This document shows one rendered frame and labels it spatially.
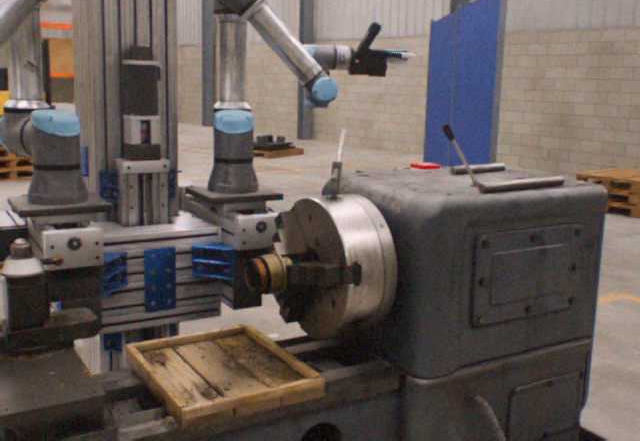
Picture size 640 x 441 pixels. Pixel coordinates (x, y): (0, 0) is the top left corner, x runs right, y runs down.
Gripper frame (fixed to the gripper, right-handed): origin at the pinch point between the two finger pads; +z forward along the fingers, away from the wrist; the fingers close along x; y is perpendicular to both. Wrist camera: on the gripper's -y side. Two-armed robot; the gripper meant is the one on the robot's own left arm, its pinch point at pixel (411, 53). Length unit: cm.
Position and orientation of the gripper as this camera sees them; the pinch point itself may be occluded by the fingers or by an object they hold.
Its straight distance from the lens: 233.1
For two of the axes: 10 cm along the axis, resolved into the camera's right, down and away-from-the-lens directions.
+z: 9.9, 0.0, 1.5
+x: 1.5, 3.0, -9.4
